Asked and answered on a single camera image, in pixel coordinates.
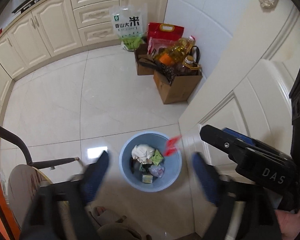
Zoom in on cooking oil bottle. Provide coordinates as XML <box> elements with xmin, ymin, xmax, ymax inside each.
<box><xmin>157</xmin><ymin>36</ymin><xmax>196</xmax><ymax>67</ymax></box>

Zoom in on cream lower cabinets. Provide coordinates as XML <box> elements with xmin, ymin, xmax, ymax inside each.
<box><xmin>0</xmin><ymin>0</ymin><xmax>167</xmax><ymax>122</ymax></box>

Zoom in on person's foot in slipper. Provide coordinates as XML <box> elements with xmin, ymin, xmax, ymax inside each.
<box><xmin>88</xmin><ymin>206</ymin><xmax>127</xmax><ymax>228</ymax></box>

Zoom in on person's right hand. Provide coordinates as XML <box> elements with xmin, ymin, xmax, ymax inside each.
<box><xmin>275</xmin><ymin>210</ymin><xmax>300</xmax><ymax>240</ymax></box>

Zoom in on cardboard box with groceries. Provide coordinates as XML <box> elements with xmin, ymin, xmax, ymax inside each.
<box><xmin>134</xmin><ymin>44</ymin><xmax>203</xmax><ymax>105</ymax></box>

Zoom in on wooden chair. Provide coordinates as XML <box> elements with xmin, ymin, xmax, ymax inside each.
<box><xmin>0</xmin><ymin>126</ymin><xmax>81</xmax><ymax>226</ymax></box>

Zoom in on red rice bag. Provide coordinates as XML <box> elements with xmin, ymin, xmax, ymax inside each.
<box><xmin>147</xmin><ymin>22</ymin><xmax>184</xmax><ymax>56</ymax></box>

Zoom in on small red wrapper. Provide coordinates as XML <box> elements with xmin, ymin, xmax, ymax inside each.
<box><xmin>162</xmin><ymin>135</ymin><xmax>181</xmax><ymax>157</ymax></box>

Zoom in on blue trash bin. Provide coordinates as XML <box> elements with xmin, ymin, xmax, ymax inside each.
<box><xmin>119</xmin><ymin>131</ymin><xmax>182</xmax><ymax>192</ymax></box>

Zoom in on green white rice bag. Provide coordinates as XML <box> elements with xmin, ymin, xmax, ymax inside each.
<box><xmin>109</xmin><ymin>3</ymin><xmax>148</xmax><ymax>51</ymax></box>

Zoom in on cream door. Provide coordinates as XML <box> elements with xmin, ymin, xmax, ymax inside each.
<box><xmin>179</xmin><ymin>0</ymin><xmax>300</xmax><ymax>239</ymax></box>

